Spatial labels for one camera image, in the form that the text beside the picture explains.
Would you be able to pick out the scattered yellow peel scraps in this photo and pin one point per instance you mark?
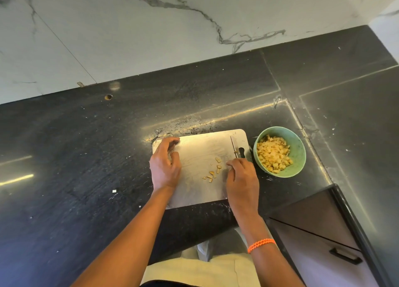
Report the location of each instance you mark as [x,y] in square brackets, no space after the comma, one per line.
[211,175]

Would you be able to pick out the person's right forearm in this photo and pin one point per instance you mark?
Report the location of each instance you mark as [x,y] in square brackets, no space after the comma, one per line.
[265,255]

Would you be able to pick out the person's left forearm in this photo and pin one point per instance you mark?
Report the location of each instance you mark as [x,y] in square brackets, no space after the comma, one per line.
[131,243]

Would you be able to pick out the heap of diced yellow cubes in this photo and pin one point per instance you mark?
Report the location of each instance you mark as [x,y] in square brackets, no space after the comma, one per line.
[275,155]

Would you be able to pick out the beige trousers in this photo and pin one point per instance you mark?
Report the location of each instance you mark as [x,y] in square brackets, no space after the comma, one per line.
[202,272]

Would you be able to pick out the person's right thumb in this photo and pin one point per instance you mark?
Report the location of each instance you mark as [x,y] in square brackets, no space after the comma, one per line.
[230,165]

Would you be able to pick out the green bowl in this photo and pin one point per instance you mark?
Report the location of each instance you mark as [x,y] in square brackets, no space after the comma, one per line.
[297,152]

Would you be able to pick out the person's left thumb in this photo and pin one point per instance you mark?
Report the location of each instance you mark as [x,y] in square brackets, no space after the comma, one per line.
[176,161]

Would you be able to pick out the grey cabinet drawer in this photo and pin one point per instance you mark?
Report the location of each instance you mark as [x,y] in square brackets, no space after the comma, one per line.
[314,230]

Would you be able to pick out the person's right hand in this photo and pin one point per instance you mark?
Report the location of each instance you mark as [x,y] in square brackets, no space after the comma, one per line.
[243,188]

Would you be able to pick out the steel cutting board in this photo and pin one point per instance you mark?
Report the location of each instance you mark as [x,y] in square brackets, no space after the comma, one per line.
[196,159]

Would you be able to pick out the kitchen knife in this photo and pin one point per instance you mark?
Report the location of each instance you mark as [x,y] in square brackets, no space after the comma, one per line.
[234,145]

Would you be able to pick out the person's left hand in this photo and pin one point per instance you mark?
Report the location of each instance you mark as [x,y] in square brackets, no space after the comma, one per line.
[162,169]

